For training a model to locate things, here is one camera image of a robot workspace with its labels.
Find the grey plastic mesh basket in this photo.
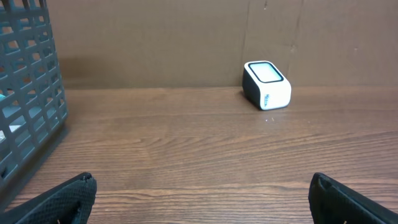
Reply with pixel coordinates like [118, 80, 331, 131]
[1, 0, 68, 189]

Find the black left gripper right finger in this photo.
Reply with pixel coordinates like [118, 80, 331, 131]
[308, 172, 397, 224]

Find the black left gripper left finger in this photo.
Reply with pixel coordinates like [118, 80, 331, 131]
[1, 172, 97, 224]

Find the white barcode scanner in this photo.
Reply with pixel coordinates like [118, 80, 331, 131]
[242, 60, 292, 111]

